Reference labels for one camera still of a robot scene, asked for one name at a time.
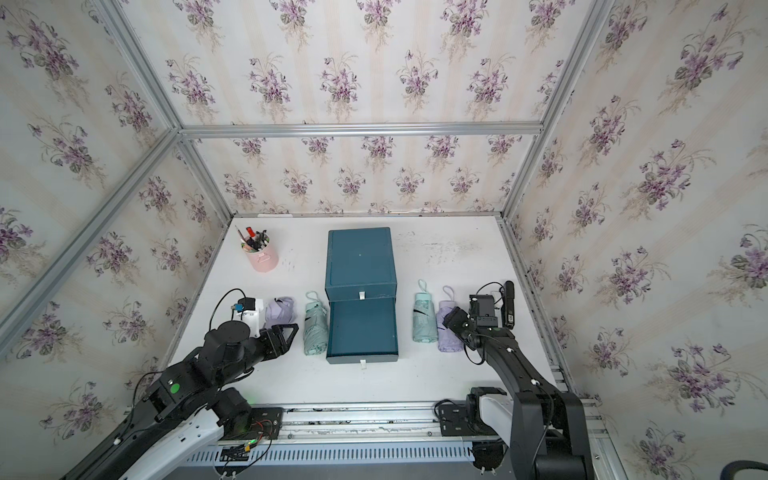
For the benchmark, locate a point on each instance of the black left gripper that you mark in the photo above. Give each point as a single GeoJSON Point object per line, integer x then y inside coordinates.
{"type": "Point", "coordinates": [279, 347]}

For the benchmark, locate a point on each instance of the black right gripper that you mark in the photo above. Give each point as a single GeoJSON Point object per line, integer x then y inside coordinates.
{"type": "Point", "coordinates": [453, 320]}

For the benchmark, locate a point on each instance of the teal drawer cabinet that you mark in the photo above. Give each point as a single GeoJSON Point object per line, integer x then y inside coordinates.
{"type": "Point", "coordinates": [361, 287]}

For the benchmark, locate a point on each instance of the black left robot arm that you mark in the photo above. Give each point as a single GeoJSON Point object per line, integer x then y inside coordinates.
{"type": "Point", "coordinates": [189, 405]}

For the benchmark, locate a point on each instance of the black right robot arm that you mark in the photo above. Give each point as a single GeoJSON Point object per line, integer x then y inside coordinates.
{"type": "Point", "coordinates": [541, 429]}

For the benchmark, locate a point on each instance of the black stapler device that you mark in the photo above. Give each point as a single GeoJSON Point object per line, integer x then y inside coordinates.
{"type": "Point", "coordinates": [509, 303]}

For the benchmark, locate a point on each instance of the pink pen holder cup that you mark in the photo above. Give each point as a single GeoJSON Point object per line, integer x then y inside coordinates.
{"type": "Point", "coordinates": [258, 249]}

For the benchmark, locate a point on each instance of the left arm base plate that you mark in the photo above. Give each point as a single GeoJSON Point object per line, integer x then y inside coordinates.
{"type": "Point", "coordinates": [241, 421]}

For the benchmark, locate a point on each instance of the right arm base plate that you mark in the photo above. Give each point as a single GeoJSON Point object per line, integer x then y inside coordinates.
{"type": "Point", "coordinates": [462, 418]}

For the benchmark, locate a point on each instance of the aluminium front rail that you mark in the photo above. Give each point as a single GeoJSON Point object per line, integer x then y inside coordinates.
{"type": "Point", "coordinates": [379, 424]}

